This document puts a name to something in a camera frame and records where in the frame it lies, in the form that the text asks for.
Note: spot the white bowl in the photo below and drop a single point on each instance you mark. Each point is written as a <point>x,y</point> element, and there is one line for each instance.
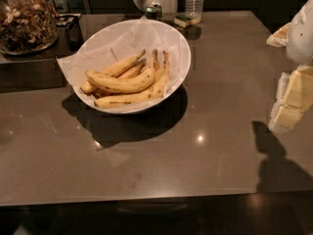
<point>131,66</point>

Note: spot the right side banana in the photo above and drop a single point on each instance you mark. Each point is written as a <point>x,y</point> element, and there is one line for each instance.
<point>160,67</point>

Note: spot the glass jar of nuts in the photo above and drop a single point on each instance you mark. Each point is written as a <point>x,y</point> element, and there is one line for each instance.
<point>26,26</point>

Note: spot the large front curved banana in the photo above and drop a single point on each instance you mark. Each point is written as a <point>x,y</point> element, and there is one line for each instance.
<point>128,85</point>

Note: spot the upper left banana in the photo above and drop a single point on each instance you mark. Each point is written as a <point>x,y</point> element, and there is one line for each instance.
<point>114,70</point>

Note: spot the yellow green sponge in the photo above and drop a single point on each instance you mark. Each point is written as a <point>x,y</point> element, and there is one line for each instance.
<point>185,21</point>

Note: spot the white paper liner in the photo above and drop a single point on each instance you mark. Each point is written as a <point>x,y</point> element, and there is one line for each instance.
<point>122,40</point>

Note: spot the dark raised counter box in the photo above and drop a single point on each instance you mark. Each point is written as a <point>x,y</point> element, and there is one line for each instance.
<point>40,70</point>

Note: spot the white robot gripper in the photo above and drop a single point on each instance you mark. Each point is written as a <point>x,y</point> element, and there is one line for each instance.
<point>301,38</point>

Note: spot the clear plastic water bottle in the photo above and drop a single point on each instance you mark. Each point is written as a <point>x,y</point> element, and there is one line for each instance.
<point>193,8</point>

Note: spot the middle hidden banana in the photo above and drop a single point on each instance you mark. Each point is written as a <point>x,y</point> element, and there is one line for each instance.
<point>133,71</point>

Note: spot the small dark object on counter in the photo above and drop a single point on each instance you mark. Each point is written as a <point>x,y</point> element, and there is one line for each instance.
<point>67,19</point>

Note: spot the small green metal can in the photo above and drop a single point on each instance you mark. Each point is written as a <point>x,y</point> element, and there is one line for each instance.
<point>153,11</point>

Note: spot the bottom front banana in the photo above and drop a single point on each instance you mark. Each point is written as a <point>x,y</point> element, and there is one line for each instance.
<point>153,92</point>

